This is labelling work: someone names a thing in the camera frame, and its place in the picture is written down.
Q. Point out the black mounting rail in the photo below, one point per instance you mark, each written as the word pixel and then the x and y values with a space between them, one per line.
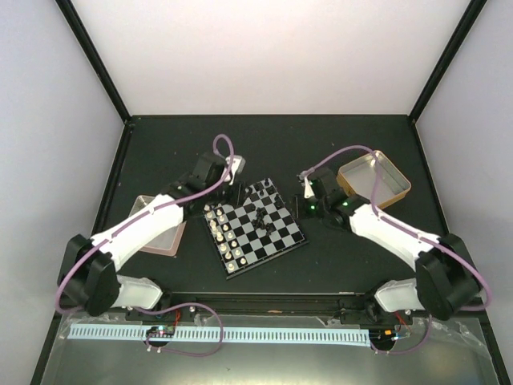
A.
pixel 347 308

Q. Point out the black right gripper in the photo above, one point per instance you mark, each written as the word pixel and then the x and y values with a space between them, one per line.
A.
pixel 296 206

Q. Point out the light blue cable duct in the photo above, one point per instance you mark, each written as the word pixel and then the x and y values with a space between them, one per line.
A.
pixel 214 334

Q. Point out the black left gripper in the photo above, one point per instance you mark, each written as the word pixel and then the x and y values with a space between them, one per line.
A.
pixel 238 198

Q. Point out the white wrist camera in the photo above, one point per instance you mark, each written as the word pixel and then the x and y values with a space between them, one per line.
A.
pixel 308 192
pixel 237 166

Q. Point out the black white chess board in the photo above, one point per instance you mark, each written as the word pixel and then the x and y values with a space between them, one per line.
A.
pixel 257 246

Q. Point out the black frame post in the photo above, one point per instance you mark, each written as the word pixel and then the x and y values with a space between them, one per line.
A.
pixel 79 30
pixel 456 40

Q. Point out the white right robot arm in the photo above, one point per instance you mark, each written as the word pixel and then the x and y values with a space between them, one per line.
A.
pixel 444 281

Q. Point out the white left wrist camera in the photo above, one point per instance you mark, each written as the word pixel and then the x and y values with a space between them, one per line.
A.
pixel 237 166

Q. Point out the gold metal tin tray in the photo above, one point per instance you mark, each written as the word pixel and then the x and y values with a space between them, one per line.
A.
pixel 359 175

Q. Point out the black frame post right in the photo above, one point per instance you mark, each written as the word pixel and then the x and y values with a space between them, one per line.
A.
pixel 456 40

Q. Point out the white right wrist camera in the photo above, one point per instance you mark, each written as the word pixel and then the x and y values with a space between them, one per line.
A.
pixel 308 192

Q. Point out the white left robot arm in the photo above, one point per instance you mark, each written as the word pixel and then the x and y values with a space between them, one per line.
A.
pixel 94 283

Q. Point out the black chess pieces pile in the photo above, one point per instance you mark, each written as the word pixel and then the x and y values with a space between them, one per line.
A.
pixel 263 222

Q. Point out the black frame post left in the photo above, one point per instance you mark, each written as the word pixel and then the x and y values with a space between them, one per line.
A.
pixel 79 30

